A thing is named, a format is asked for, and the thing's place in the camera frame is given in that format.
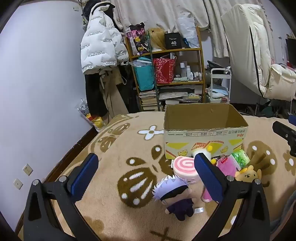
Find blonde wig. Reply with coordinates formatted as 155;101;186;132
148;28;167;51

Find dark cloth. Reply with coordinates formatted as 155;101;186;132
207;60;232;70

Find beige trousers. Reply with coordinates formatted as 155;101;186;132
99;68;130;116

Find white cart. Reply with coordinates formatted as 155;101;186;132
208;67;232;103

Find snack bag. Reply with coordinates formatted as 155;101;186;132
75;98;104;132

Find pink bear plush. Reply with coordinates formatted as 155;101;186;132
201;156;241;203

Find row of cosmetic bottles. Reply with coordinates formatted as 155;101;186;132
179;61;202;80

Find stack of books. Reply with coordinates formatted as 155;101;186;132
139;90;160;111

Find wooden shelf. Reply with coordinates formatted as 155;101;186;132
126;27;206;112

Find white puffer jacket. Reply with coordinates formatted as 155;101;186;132
80;2;129;75

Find stack of papers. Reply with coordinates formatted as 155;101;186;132
158;87;201;106

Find black box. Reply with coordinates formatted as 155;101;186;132
165;32;181;49

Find cream bedding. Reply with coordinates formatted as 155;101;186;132
264;64;296;101

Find hanging white duvet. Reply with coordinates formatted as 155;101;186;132
221;3;278;98

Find beige printed blanket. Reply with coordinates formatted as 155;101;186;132
17;109;296;241

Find light blue cloth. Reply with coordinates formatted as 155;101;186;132
209;83;229;100

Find black coat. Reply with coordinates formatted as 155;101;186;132
84;70;109;117

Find pink swirl roll plush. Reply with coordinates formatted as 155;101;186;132
171;156;200;184

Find dark monitor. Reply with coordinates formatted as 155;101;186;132
285;37;296;69

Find teal bag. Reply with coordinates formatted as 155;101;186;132
133;58;156;91

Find green tissue pack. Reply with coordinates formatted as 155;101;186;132
231;149;252;169

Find clear plastic bag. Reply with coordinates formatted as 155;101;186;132
177;17;200;49

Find printed cardboard box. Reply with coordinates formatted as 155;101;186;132
164;103;249;160

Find yellow bear plush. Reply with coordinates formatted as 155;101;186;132
235;165;263;186

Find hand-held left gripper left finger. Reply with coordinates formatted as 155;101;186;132
23;152;102;241

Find white fluffy plush yellow pompom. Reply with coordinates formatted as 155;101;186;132
192;145;214;163

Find white-haired doll plush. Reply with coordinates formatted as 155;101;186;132
151;175;195;220

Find red gift bag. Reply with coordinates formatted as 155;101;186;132
153;58;176;84

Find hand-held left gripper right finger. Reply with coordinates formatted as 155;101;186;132
192;153;271;241

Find purple printed bag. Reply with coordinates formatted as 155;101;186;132
126;23;151;56

